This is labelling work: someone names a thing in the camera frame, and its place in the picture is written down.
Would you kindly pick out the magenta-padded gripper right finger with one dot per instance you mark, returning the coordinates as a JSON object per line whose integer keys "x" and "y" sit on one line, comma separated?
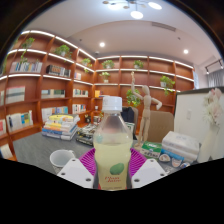
{"x": 148, "y": 173}

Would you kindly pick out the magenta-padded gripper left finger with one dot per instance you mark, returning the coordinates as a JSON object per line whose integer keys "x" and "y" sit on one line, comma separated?
{"x": 75, "y": 173}

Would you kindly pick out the clear bottle with yellow drink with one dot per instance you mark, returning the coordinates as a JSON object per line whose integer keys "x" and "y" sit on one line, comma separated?
{"x": 112, "y": 150}

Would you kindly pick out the white cup with triangle pattern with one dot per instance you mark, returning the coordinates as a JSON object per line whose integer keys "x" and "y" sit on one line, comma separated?
{"x": 60, "y": 158}

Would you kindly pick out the small painted stone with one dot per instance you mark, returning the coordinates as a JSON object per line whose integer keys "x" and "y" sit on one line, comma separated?
{"x": 176, "y": 162}
{"x": 185, "y": 164}
{"x": 164, "y": 158}

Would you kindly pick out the green and white box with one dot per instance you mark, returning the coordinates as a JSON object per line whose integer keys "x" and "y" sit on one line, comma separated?
{"x": 151, "y": 149}

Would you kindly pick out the dark stack of books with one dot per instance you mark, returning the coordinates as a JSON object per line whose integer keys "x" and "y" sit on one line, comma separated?
{"x": 86, "y": 135}

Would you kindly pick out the tall green and white carton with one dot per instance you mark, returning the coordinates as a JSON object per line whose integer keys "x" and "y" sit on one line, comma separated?
{"x": 131, "y": 128}

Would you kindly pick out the tan chair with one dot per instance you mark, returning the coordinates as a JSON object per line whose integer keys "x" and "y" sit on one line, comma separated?
{"x": 161, "y": 126}

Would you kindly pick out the colourful stack of books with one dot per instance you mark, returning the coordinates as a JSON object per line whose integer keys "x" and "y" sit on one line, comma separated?
{"x": 60, "y": 126}

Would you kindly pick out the wooden artist mannequin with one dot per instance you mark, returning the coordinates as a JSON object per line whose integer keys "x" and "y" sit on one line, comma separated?
{"x": 146, "y": 110}

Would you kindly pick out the wooden shelf unit with books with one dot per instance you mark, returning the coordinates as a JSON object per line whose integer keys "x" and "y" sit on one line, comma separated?
{"x": 50, "y": 80}

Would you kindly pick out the recessed ceiling light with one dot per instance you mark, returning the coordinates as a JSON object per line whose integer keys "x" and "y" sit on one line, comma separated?
{"x": 102, "y": 44}
{"x": 185, "y": 51}

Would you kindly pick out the ceiling air vent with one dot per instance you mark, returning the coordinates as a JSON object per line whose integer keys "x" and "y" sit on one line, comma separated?
{"x": 163, "y": 26}

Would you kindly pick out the ceiling lamp with round lights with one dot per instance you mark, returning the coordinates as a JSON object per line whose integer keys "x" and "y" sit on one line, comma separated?
{"x": 136, "y": 8}

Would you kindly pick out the white wall switch plate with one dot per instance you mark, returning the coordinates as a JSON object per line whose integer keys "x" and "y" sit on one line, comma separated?
{"x": 189, "y": 114}

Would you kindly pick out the black ceiling track rail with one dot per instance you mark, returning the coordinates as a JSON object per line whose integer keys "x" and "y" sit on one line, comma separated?
{"x": 215, "y": 65}

